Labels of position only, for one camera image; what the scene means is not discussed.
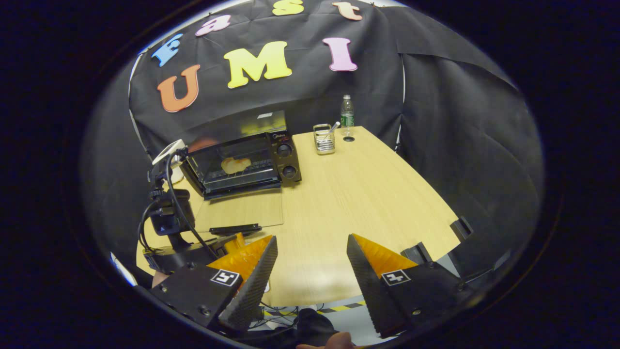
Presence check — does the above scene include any black electric oven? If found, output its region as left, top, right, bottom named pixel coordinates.
left=180, top=111, right=302, bottom=237

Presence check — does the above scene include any yellow black floor tape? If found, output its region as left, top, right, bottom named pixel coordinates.
left=317, top=301, right=367, bottom=314

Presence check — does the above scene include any white toaster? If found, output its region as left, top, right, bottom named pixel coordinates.
left=152, top=139, right=187, bottom=184

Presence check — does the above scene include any golden bread roll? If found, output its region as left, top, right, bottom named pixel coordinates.
left=221, top=157, right=252, bottom=175

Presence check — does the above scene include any clear green-label water bottle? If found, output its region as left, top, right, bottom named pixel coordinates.
left=340, top=95, right=355, bottom=137

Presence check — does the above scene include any clear utensil holder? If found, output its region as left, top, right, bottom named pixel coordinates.
left=313, top=121, right=341, bottom=156

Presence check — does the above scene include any bundle of black cables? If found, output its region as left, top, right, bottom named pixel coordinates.
left=259, top=301, right=323, bottom=323

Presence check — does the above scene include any black plastic bracket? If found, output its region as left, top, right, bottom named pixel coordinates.
left=401, top=242, right=433, bottom=265
left=450, top=217, right=474, bottom=241

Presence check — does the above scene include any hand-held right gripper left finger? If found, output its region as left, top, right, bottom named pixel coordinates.
left=150, top=236, right=279, bottom=333

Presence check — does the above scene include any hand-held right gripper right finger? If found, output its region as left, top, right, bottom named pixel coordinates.
left=346, top=234, right=478, bottom=338

